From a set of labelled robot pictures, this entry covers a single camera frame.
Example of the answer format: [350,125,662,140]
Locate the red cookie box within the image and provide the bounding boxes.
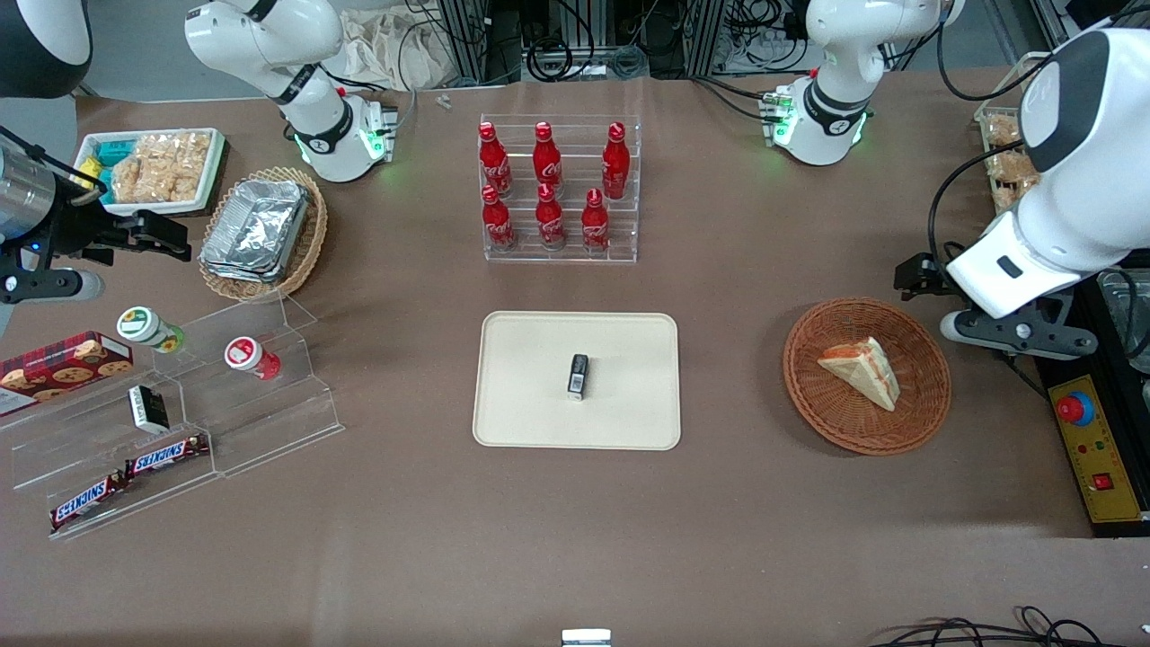
[0,332,135,417]

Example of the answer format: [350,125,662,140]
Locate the black floor cables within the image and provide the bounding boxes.
[866,606,1150,647]

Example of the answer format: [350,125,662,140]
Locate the triangular sandwich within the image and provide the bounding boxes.
[817,337,901,412]

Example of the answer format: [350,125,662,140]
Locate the steel pan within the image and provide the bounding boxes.
[1096,268,1150,372]

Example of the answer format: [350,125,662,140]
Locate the beige plastic tray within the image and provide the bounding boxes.
[473,311,682,451]

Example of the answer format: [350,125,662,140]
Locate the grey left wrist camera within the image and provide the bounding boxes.
[940,307,1100,363]

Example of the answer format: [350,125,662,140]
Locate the black base cables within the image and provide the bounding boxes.
[690,75,775,124]

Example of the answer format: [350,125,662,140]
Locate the red cola bottle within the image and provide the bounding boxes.
[535,182,568,252]
[532,120,565,195]
[481,184,518,253]
[478,121,514,199]
[601,121,633,201]
[580,188,613,255]

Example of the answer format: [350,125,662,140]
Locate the black background cable bundle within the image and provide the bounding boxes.
[395,0,814,84]

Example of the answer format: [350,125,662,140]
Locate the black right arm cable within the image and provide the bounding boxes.
[0,126,111,197]

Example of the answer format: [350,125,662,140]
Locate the green sunflower lid cup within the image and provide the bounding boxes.
[117,306,186,354]

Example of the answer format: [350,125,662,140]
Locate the clear acrylic step display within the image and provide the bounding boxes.
[0,295,346,543]

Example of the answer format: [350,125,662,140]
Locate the cream cloth bag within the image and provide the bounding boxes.
[340,7,456,92]

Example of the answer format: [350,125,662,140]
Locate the clear acrylic bottle rack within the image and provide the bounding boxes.
[479,114,641,264]

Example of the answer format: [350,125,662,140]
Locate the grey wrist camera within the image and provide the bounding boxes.
[940,307,1100,363]
[0,268,106,306]

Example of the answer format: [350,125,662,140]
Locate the red lid cup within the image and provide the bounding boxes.
[224,336,282,381]

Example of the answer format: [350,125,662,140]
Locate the aluminium foil tray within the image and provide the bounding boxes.
[201,179,310,276]
[201,256,290,286]

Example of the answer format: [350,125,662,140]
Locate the oval light wicker basket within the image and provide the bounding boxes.
[199,167,330,303]

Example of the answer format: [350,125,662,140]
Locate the black and white small box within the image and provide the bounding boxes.
[128,385,171,435]

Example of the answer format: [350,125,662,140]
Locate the yellow emergency stop box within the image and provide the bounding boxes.
[1048,375,1147,525]

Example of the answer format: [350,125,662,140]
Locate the white rectangular snack tray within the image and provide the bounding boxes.
[75,128,226,217]

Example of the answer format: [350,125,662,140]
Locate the white wire rack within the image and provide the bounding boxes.
[974,51,1050,218]

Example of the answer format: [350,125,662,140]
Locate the round brown wicker basket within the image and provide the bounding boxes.
[783,297,952,456]

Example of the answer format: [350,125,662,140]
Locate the brown Snickers bar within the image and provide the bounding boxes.
[49,471,128,532]
[123,433,211,478]

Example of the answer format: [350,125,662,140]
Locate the clear rice cracker bag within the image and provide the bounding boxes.
[111,157,209,205]
[133,131,213,173]

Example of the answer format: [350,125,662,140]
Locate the black appliance housing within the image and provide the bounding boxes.
[1031,266,1150,540]

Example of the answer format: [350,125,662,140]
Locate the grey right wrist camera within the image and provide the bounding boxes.
[0,268,106,306]

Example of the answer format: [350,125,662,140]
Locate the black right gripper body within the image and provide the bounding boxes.
[34,199,142,269]

